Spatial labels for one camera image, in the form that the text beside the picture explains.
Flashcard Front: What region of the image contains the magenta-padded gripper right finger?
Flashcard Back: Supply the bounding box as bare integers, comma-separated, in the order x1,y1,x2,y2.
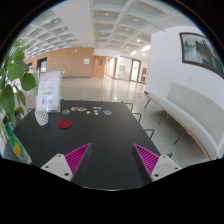
132,143,183,185

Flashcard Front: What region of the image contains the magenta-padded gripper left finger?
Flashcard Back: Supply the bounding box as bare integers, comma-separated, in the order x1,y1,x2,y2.
40,142,94,184

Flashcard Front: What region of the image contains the flat round red coaster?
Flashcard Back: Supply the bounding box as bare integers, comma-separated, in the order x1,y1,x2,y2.
57,119,73,130

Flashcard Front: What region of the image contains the white lattice cup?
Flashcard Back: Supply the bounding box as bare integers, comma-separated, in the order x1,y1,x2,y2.
34,108,50,127

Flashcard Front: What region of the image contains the long white bench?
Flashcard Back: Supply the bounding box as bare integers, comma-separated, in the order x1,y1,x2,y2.
143,81,224,161

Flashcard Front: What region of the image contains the clear acrylic sign stand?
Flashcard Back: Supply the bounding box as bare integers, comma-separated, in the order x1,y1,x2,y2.
35,69,64,113

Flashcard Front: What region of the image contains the green potted plant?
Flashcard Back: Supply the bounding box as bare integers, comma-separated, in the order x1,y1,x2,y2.
0,38,38,134

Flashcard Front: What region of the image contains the framed landscape picture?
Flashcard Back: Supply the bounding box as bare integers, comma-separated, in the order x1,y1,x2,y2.
179,31,224,79

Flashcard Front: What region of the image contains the group of ceiling lights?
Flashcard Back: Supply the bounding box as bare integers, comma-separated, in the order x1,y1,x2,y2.
49,11,151,56

